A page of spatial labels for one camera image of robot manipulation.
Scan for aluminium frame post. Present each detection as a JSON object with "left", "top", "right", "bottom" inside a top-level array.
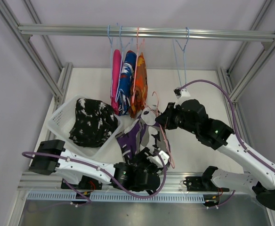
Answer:
[
  {"left": 0, "top": 0, "right": 73, "bottom": 146},
  {"left": 216, "top": 0, "right": 275, "bottom": 145}
]

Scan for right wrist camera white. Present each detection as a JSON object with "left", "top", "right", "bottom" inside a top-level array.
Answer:
[{"left": 174, "top": 88, "right": 191, "bottom": 106}]

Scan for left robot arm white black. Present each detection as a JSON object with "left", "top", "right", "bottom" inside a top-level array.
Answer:
[{"left": 26, "top": 139, "right": 169, "bottom": 193}]

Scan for pink hanger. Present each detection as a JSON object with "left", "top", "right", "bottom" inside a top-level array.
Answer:
[
  {"left": 131, "top": 26, "right": 145, "bottom": 103},
  {"left": 144, "top": 91, "right": 175, "bottom": 169}
]

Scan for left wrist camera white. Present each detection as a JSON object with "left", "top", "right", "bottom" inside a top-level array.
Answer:
[{"left": 147, "top": 151, "right": 170, "bottom": 168}]

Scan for aluminium hanging rail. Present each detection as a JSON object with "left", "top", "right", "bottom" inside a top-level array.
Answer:
[{"left": 18, "top": 24, "right": 275, "bottom": 43}]

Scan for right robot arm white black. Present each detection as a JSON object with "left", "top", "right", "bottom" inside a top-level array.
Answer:
[{"left": 155, "top": 99, "right": 275, "bottom": 211}]

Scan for black white patterned trousers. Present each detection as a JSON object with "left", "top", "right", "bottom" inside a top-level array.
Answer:
[{"left": 69, "top": 98, "right": 118, "bottom": 148}]

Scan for orange patterned trousers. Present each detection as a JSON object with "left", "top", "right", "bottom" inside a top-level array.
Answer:
[{"left": 129, "top": 52, "right": 148, "bottom": 118}]

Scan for left aluminium frame post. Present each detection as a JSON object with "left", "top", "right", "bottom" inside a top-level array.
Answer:
[{"left": 0, "top": 0, "right": 73, "bottom": 146}]

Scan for slotted cable duct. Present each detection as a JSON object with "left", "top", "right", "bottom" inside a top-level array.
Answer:
[{"left": 27, "top": 191, "right": 205, "bottom": 203}]

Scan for purple grey patterned trousers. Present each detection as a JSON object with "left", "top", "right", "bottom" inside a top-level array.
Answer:
[{"left": 116, "top": 107, "right": 168, "bottom": 159}]

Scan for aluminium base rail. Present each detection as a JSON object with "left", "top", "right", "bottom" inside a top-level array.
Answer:
[{"left": 17, "top": 170, "right": 251, "bottom": 193}]

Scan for right aluminium frame post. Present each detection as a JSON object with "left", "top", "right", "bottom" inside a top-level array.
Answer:
[{"left": 216, "top": 0, "right": 275, "bottom": 145}]

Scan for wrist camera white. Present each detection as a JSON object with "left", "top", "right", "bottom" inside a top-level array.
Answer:
[
  {"left": 147, "top": 151, "right": 170, "bottom": 168},
  {"left": 174, "top": 88, "right": 191, "bottom": 106}
]

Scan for blue hanger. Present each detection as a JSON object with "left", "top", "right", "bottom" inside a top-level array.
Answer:
[
  {"left": 172, "top": 27, "right": 190, "bottom": 87},
  {"left": 116, "top": 26, "right": 133, "bottom": 101}
]

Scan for pink trousers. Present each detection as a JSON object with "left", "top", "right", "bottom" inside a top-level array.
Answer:
[{"left": 110, "top": 49, "right": 121, "bottom": 115}]

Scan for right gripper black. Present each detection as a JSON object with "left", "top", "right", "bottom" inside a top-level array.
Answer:
[{"left": 155, "top": 102, "right": 199, "bottom": 135}]

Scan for blue white patterned trousers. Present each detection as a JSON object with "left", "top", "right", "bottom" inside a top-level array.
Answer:
[{"left": 117, "top": 50, "right": 137, "bottom": 115}]

